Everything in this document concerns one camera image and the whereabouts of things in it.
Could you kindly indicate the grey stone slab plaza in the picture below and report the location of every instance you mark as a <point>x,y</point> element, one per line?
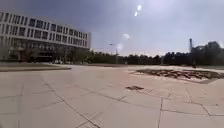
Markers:
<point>100,100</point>

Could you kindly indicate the street lamp pole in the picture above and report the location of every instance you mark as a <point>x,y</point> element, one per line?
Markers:
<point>116,53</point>

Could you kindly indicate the dark grass strip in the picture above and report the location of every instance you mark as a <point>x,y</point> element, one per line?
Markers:
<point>26,67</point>

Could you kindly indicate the brown planting bed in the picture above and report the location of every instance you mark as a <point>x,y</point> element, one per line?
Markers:
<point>180,73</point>

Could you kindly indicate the row of dark trees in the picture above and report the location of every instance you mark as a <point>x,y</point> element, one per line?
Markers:
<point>150,59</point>

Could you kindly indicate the white building with window rows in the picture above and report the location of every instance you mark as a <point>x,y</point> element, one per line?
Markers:
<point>36,33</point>

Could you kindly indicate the distant building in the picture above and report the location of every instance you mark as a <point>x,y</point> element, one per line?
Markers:
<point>210,46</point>

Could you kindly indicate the tall thin chimney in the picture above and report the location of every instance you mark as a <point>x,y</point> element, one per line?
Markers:
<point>190,45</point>

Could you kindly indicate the dark patch on slabs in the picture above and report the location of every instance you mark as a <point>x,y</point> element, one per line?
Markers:
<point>134,88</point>

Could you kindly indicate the row of small trees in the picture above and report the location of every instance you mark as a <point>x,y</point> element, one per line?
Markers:
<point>66,55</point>

